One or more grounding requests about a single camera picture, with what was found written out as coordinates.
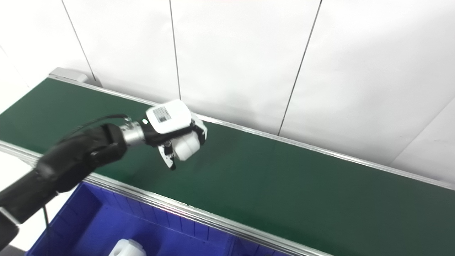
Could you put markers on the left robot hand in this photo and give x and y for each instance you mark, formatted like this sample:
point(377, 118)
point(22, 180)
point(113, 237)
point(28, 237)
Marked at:
point(167, 117)

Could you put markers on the white plastic part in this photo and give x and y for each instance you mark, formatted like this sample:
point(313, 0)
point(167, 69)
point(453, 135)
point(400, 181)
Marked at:
point(186, 145)
point(128, 249)

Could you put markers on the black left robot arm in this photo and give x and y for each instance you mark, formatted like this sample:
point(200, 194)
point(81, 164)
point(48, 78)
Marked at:
point(67, 163)

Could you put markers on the blue plastic bin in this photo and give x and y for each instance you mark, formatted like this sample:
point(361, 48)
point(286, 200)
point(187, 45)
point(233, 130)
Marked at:
point(256, 250)
point(106, 217)

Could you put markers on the green conveyor belt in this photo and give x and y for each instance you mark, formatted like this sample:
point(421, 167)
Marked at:
point(284, 185)

